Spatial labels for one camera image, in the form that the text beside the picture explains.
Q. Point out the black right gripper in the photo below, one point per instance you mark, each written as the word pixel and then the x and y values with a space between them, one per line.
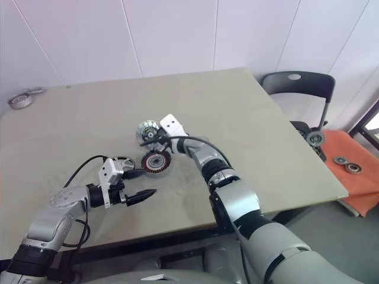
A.
pixel 163 142

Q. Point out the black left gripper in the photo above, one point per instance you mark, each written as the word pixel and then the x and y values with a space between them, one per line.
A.
pixel 118 195

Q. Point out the silver motor end cover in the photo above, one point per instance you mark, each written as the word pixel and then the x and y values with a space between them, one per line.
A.
pixel 145 125

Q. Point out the silver spoked wheel black rim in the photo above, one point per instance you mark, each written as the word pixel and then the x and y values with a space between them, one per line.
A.
pixel 129 171

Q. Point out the silver motor stator copper windings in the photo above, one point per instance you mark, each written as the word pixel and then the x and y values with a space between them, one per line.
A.
pixel 164 162

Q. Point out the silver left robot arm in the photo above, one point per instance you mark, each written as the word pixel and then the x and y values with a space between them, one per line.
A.
pixel 44 225

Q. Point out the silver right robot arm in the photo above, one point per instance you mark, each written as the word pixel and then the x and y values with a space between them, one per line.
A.
pixel 237 201

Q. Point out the silver metal washer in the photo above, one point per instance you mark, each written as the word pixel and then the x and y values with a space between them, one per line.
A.
pixel 35 90

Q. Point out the round dark motor wheel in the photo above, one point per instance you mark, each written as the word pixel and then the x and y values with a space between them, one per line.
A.
pixel 315 138

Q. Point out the grey rounded shape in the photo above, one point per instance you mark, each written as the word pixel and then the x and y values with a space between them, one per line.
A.
pixel 220 256

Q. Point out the black folding chair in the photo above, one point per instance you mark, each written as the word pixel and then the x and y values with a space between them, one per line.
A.
pixel 311 83

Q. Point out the small dark round bearing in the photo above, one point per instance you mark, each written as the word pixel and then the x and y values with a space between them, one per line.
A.
pixel 341 160

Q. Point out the orange cloth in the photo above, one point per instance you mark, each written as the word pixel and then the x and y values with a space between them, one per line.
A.
pixel 355 189

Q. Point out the white flat board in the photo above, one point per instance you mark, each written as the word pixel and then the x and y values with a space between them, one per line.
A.
pixel 350 207

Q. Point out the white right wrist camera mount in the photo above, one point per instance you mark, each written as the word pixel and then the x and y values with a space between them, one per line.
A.
pixel 171 124

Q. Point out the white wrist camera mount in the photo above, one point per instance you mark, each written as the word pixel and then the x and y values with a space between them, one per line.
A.
pixel 106 174
pixel 171 124

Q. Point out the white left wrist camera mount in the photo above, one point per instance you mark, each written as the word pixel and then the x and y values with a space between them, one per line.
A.
pixel 106 174

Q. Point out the black table frame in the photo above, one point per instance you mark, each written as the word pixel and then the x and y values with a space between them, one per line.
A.
pixel 148 245

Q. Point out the dark window frame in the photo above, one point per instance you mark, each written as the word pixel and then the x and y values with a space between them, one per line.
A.
pixel 364 118

